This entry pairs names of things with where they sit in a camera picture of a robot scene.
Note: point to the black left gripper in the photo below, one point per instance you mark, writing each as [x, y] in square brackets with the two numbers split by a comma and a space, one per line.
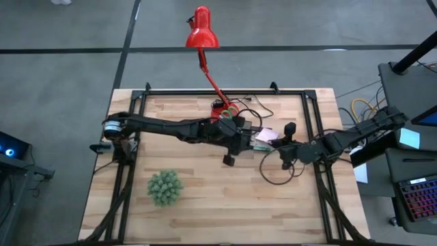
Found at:
[232, 140]

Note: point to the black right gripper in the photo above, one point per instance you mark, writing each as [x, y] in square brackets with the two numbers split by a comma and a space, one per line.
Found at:
[304, 153]

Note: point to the dark green note pad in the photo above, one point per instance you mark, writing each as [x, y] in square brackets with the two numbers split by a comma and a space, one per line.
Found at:
[262, 148]

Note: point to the pink sticky note pad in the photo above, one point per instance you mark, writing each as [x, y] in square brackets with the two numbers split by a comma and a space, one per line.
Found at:
[269, 135]

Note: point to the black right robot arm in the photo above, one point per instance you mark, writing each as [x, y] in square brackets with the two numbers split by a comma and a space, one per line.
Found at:
[362, 131]

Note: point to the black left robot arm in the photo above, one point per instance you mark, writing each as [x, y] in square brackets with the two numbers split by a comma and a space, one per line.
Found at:
[160, 126]

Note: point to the black mesh desk organizer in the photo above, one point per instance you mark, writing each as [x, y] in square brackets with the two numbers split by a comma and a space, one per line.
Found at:
[281, 134]

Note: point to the white paper sheet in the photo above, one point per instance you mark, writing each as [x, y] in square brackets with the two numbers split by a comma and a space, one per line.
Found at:
[361, 174]

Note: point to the potted green succulent plant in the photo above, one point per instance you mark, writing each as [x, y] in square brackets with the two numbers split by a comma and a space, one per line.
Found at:
[165, 188]

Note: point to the red desk lamp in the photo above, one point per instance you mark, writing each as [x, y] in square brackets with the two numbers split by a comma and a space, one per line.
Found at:
[202, 32]

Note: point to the grey equipment cart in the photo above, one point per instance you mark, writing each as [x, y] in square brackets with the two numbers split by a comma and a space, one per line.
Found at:
[406, 89]

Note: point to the backlit keyboard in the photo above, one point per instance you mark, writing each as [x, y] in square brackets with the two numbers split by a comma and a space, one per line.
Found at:
[421, 200]

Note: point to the blue monitor screen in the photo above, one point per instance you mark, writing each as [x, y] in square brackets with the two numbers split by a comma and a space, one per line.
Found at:
[430, 119]

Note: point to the black pole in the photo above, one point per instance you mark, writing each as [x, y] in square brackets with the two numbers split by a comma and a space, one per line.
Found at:
[414, 53]

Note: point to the black device with blue light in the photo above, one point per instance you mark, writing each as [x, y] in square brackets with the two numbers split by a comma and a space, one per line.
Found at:
[13, 150]

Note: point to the black metal table frame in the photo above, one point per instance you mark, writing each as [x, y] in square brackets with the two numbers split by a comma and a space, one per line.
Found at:
[222, 92]

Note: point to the black clamp mount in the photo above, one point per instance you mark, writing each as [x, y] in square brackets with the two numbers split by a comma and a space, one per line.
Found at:
[100, 148]

